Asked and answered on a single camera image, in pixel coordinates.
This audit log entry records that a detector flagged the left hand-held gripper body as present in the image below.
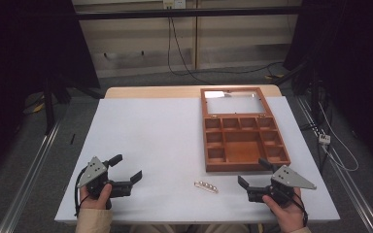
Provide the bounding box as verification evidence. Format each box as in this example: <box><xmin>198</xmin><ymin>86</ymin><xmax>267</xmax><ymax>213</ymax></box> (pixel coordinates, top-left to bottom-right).
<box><xmin>77</xmin><ymin>155</ymin><xmax>134</xmax><ymax>200</ymax></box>

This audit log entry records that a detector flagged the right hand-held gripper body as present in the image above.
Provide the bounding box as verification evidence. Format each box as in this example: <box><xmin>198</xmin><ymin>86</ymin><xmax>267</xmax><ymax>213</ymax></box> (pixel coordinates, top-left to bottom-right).
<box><xmin>246</xmin><ymin>164</ymin><xmax>318</xmax><ymax>207</ymax></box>

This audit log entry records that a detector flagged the black curtain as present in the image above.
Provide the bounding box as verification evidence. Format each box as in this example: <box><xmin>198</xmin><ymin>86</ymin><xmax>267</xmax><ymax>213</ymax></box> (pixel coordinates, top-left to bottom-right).
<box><xmin>283</xmin><ymin>0</ymin><xmax>373</xmax><ymax>176</ymax></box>
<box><xmin>0</xmin><ymin>0</ymin><xmax>101</xmax><ymax>185</ymax></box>

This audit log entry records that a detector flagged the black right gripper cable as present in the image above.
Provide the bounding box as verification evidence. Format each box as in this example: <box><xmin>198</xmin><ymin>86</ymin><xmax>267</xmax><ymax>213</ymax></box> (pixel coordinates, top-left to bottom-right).
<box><xmin>289</xmin><ymin>191</ymin><xmax>309</xmax><ymax>228</ymax></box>

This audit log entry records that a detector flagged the white wall outlet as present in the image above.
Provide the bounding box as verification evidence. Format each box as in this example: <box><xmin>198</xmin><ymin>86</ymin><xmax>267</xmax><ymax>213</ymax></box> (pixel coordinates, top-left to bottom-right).
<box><xmin>162</xmin><ymin>0</ymin><xmax>187</xmax><ymax>10</ymax></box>

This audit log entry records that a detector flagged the black horizontal bar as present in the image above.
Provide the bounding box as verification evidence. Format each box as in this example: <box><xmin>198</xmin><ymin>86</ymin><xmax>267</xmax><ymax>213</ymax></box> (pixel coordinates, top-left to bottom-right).
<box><xmin>75</xmin><ymin>5</ymin><xmax>303</xmax><ymax>21</ymax></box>

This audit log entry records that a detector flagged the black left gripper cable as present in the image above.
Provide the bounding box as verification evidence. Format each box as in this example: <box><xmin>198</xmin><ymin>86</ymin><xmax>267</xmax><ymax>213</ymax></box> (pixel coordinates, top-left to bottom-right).
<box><xmin>73</xmin><ymin>167</ymin><xmax>91</xmax><ymax>218</ymax></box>

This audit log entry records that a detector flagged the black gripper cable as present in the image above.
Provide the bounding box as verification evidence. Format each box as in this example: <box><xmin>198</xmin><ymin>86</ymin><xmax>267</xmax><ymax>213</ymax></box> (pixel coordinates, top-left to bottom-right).
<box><xmin>73</xmin><ymin>167</ymin><xmax>91</xmax><ymax>218</ymax></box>
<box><xmin>289</xmin><ymin>191</ymin><xmax>309</xmax><ymax>228</ymax></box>

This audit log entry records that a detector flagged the person's right hand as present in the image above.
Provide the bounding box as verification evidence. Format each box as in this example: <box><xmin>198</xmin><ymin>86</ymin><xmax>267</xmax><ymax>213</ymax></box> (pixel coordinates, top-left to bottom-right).
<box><xmin>261</xmin><ymin>186</ymin><xmax>306</xmax><ymax>233</ymax></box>

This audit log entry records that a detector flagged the person's left hand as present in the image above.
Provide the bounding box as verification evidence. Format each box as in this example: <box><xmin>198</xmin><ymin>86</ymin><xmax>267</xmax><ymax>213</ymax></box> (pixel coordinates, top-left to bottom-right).
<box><xmin>79</xmin><ymin>183</ymin><xmax>114</xmax><ymax>211</ymax></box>

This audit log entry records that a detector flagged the aluminium floor rail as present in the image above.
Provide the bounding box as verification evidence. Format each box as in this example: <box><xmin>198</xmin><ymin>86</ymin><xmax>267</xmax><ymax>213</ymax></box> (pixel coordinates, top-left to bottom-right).
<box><xmin>0</xmin><ymin>117</ymin><xmax>63</xmax><ymax>233</ymax></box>
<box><xmin>295</xmin><ymin>96</ymin><xmax>373</xmax><ymax>233</ymax></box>

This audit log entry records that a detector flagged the black metal stand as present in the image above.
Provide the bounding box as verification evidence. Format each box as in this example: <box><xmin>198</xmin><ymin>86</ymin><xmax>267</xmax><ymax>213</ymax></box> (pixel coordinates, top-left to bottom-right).
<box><xmin>42</xmin><ymin>73</ymin><xmax>105</xmax><ymax>136</ymax></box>
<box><xmin>271</xmin><ymin>59</ymin><xmax>329</xmax><ymax>132</ymax></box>

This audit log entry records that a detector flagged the wooden compartment box with glass lid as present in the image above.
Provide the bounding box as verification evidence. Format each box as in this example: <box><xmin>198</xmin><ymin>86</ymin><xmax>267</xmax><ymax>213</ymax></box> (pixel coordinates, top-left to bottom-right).
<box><xmin>200</xmin><ymin>86</ymin><xmax>292</xmax><ymax>173</ymax></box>

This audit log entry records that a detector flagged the white table mat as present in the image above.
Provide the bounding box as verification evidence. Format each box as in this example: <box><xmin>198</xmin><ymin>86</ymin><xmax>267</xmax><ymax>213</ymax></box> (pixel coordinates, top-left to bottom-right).
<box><xmin>54</xmin><ymin>96</ymin><xmax>341</xmax><ymax>225</ymax></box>

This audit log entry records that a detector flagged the black cable hanging from outlet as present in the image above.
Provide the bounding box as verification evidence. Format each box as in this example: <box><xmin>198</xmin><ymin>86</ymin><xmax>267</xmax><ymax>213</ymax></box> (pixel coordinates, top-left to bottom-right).
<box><xmin>166</xmin><ymin>17</ymin><xmax>285</xmax><ymax>85</ymax></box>

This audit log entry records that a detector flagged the white cable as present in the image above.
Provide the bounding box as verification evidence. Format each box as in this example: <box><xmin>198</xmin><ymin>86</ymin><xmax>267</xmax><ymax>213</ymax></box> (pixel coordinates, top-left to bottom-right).
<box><xmin>317</xmin><ymin>101</ymin><xmax>360</xmax><ymax>173</ymax></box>

